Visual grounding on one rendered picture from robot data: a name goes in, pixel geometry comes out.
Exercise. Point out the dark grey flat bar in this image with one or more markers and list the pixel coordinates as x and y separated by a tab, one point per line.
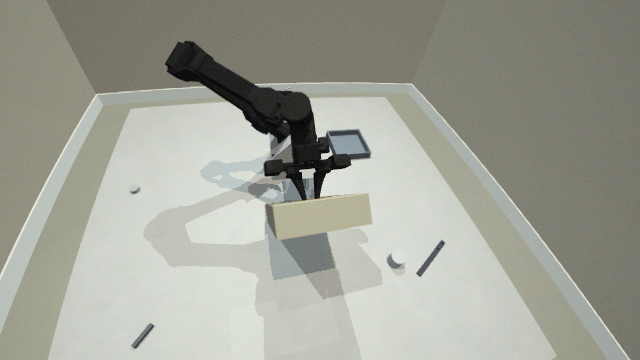
432	257
142	336

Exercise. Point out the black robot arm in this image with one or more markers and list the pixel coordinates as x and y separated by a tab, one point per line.
265	108

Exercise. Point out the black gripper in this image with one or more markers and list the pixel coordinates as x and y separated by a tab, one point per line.
322	167

